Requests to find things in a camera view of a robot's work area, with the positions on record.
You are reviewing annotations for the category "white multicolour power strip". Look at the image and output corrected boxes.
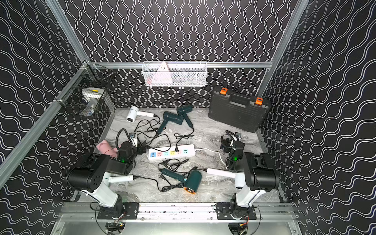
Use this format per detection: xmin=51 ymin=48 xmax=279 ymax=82
xmin=147 ymin=145 xmax=195 ymax=161

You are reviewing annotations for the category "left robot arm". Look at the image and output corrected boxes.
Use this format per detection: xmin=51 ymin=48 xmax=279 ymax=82
xmin=66 ymin=141 xmax=139 ymax=220

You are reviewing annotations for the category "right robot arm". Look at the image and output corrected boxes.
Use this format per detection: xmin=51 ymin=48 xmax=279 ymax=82
xmin=230 ymin=152 xmax=280 ymax=219

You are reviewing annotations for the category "pink hair dryer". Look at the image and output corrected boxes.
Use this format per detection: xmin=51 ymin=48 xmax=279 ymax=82
xmin=96 ymin=140 xmax=118 ymax=159

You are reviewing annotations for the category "black plastic tool case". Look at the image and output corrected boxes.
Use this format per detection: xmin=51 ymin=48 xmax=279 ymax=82
xmin=208 ymin=87 xmax=272 ymax=133

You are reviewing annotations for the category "white dryer at back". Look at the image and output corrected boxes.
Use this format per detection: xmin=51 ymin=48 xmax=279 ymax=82
xmin=126 ymin=106 xmax=154 ymax=123

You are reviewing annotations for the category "green dryer back left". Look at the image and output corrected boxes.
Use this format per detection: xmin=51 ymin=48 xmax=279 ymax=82
xmin=157 ymin=111 xmax=184 ymax=136

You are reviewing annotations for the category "green dryer in front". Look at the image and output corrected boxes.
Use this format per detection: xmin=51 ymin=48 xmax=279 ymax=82
xmin=161 ymin=169 xmax=202 ymax=194

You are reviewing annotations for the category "green dryer back right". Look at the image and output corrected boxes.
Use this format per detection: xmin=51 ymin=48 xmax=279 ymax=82
xmin=177 ymin=105 xmax=194 ymax=130

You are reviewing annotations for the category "silver dryer in black basket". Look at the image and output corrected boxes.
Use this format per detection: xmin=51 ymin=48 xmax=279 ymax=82
xmin=81 ymin=88 xmax=105 ymax=117

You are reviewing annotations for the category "pink triangular item in basket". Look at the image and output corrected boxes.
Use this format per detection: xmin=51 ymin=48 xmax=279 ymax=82
xmin=151 ymin=61 xmax=173 ymax=86

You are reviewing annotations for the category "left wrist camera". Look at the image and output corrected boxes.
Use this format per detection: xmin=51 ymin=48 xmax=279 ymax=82
xmin=128 ymin=132 xmax=138 ymax=148

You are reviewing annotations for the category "black cord front green dryer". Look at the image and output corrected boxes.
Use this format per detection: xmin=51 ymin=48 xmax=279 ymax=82
xmin=157 ymin=158 xmax=199 ymax=193

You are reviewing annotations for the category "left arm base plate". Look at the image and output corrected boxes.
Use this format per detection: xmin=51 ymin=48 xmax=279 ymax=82
xmin=97 ymin=202 xmax=140 ymax=220

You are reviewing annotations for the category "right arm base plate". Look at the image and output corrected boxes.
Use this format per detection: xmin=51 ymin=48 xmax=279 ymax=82
xmin=213 ymin=203 xmax=257 ymax=220

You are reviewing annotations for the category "black wire mesh basket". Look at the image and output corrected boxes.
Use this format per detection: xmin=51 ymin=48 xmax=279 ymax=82
xmin=56 ymin=61 xmax=116 ymax=119

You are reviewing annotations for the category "white wire wall basket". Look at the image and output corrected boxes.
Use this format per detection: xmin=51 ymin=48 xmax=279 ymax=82
xmin=142 ymin=61 xmax=208 ymax=87

